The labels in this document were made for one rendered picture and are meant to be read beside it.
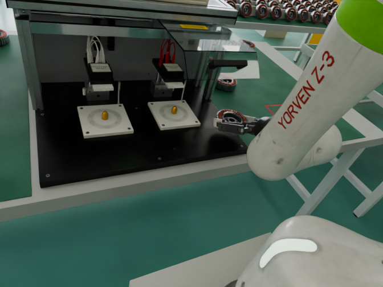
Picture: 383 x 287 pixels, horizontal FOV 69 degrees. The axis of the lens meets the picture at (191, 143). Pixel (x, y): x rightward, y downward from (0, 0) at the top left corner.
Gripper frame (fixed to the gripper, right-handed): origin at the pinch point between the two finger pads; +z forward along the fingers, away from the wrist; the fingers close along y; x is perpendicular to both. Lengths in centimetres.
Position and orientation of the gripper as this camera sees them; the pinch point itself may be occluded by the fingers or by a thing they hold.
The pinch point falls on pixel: (231, 121)
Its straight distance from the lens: 97.0
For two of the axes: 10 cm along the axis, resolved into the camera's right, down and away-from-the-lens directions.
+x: -0.2, -9.7, -2.3
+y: 9.0, -1.2, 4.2
